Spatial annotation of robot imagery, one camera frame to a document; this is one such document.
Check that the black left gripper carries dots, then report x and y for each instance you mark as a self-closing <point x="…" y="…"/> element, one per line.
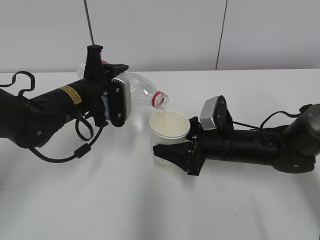
<point x="96" y="84"/>

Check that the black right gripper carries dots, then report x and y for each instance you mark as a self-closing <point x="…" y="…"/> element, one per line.
<point x="188" y="156"/>

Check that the white paper cup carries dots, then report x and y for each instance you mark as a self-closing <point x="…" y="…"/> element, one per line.
<point x="168" y="127"/>

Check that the clear water bottle red label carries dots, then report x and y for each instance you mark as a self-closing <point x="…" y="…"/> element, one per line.
<point x="143" y="92"/>

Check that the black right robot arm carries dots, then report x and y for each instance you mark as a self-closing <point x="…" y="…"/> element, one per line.
<point x="289" y="148"/>

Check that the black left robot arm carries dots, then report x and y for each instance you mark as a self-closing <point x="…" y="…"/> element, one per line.
<point x="32" y="122"/>

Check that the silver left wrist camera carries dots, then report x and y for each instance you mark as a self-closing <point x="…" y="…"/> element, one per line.
<point x="119" y="101"/>

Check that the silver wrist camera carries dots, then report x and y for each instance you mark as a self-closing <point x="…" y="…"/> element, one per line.
<point x="212" y="112"/>
<point x="119" y="101"/>

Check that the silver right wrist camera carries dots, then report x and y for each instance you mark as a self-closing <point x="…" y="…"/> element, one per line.
<point x="212" y="112"/>

